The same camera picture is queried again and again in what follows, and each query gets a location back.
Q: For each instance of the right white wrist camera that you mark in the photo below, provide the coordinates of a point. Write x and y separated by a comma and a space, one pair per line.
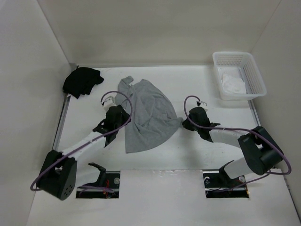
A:
203, 105

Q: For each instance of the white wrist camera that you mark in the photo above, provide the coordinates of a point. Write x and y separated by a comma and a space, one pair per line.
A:
203, 105
108, 102

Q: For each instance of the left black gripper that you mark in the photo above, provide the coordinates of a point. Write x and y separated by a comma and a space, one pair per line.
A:
125, 117

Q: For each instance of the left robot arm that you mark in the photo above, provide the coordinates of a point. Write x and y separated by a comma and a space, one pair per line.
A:
58, 173

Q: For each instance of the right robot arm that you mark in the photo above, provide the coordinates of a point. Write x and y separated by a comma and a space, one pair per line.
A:
260, 151

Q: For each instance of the folded black tank tops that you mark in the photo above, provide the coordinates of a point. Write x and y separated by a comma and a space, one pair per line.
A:
81, 81

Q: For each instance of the white tank top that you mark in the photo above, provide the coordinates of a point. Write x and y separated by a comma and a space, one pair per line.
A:
233, 85

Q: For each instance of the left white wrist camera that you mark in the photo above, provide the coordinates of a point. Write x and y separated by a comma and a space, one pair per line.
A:
108, 102

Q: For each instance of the white plastic basket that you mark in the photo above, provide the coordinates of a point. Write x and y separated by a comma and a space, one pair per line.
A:
240, 65

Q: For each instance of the grey tank top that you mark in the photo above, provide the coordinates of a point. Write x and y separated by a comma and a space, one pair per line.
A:
153, 120

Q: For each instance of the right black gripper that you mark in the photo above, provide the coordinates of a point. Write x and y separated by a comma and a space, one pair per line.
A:
186, 125

